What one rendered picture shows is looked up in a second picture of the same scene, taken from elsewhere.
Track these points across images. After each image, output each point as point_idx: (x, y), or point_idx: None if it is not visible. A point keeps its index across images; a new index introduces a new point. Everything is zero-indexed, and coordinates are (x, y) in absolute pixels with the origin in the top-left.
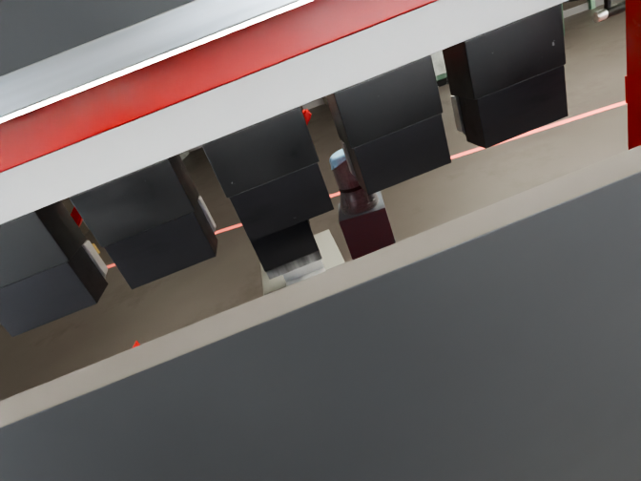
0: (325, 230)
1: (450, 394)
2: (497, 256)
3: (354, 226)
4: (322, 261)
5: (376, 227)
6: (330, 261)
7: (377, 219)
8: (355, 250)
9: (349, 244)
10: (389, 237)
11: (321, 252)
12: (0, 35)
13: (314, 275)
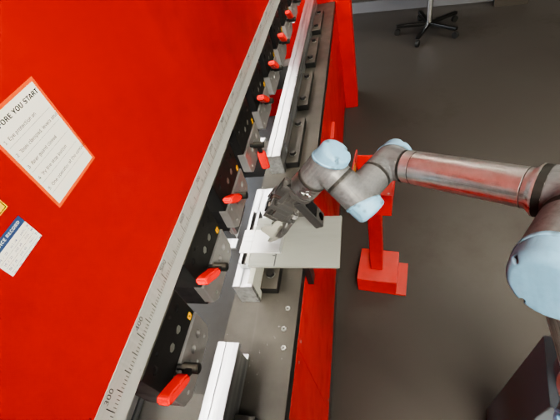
0: (339, 264)
1: None
2: None
3: (541, 357)
4: (290, 253)
5: (539, 392)
6: (284, 257)
7: (543, 393)
8: (529, 361)
9: (532, 352)
10: (534, 412)
11: (303, 255)
12: None
13: (276, 246)
